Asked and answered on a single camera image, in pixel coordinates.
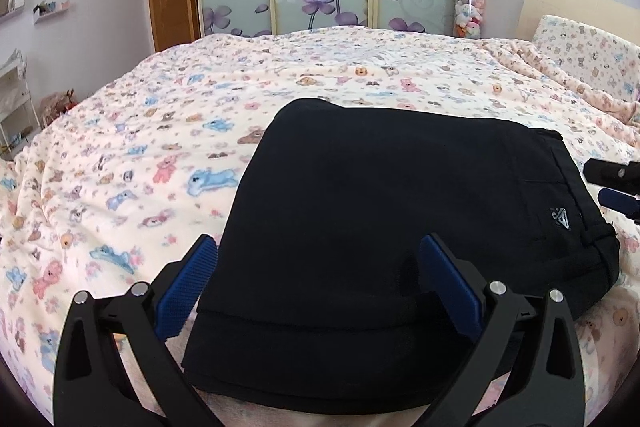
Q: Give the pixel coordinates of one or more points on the pile of pink bags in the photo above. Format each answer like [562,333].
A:
[57,104]

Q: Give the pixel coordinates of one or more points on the white wall shelf with boxes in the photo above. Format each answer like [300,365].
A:
[50,12]

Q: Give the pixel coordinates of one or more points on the white wall shelf with frame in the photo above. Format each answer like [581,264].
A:
[11,9]

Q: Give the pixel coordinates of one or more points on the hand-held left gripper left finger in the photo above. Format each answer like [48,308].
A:
[187,284]

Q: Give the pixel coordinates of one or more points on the bear print blanket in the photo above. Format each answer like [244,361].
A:
[175,117]

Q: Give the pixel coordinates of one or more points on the beige headboard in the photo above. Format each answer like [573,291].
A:
[560,4]

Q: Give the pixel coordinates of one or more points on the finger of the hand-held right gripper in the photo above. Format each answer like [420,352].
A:
[620,203]
[607,173]

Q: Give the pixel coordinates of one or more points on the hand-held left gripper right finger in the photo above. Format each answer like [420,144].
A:
[450,282]

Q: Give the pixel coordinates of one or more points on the clear tube of plush toys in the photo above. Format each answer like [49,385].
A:
[470,7]

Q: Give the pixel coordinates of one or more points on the bear print pillow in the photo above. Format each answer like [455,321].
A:
[585,52]

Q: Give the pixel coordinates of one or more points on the black pants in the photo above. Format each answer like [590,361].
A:
[375,197]

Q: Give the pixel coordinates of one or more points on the white shelf rack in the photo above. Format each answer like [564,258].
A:
[15,102]

